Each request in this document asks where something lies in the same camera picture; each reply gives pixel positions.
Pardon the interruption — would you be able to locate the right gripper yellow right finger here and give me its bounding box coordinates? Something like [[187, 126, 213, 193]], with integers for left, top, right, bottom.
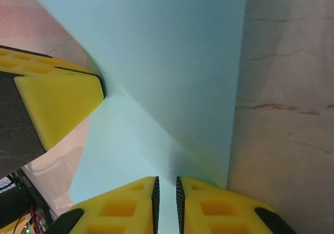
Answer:
[[175, 175, 298, 234]]

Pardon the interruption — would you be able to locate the teal paper sheet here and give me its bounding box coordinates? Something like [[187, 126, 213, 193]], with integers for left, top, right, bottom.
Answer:
[[20, 0, 248, 234]]

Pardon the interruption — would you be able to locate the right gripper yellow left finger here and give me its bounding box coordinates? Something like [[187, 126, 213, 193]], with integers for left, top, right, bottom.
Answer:
[[45, 175, 160, 234]]

